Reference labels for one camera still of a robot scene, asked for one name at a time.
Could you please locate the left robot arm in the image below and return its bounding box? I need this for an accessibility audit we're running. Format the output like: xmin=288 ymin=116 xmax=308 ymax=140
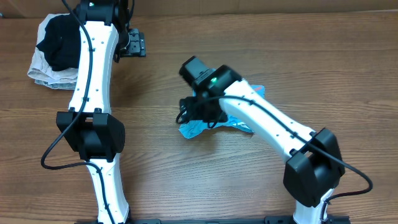
xmin=56 ymin=1 xmax=146 ymax=223

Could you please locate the grey folded garment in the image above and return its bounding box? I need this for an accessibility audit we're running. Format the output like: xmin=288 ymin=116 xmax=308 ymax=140
xmin=34 ymin=80 xmax=76 ymax=90

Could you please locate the black folded garment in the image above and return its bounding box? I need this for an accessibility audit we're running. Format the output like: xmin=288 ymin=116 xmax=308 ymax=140
xmin=36 ymin=14 xmax=81 ymax=72

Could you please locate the beige folded garment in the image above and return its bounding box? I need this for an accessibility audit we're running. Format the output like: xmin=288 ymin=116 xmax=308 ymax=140
xmin=27 ymin=14 xmax=78 ymax=85

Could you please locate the light blue printed t-shirt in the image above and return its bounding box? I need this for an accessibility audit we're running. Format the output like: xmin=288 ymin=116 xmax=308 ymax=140
xmin=178 ymin=85 xmax=266 ymax=139

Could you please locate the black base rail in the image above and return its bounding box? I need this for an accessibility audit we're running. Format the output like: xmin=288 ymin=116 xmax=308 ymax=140
xmin=74 ymin=216 xmax=352 ymax=224

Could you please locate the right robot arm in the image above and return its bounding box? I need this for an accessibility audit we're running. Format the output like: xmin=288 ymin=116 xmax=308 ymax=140
xmin=177 ymin=57 xmax=350 ymax=223

